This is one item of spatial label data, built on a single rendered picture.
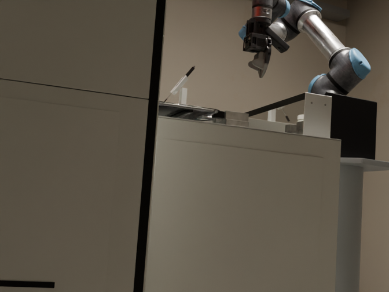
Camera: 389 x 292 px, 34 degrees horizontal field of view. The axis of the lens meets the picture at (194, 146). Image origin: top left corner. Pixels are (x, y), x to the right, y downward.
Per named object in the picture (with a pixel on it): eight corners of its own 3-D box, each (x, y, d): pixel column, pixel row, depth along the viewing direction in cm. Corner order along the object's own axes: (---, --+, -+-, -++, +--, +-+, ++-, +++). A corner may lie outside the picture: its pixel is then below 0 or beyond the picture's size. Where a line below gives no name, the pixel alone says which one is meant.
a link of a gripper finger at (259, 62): (249, 76, 228) (250, 51, 230) (264, 78, 230) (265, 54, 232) (253, 74, 226) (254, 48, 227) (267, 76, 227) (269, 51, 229)
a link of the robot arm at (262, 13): (266, 14, 238) (276, 8, 230) (265, 26, 237) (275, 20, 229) (248, 11, 235) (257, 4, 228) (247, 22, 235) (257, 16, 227)
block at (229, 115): (225, 119, 200) (226, 109, 200) (221, 120, 203) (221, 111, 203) (248, 121, 202) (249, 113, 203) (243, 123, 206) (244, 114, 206)
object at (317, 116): (303, 138, 188) (305, 91, 190) (229, 153, 239) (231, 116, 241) (330, 141, 191) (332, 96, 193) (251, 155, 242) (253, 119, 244)
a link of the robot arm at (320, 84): (330, 120, 256) (316, 100, 266) (354, 97, 251) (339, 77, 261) (312, 109, 249) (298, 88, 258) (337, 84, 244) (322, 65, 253)
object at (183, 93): (171, 108, 234) (174, 73, 236) (168, 109, 238) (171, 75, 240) (187, 110, 237) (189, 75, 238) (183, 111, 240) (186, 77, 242)
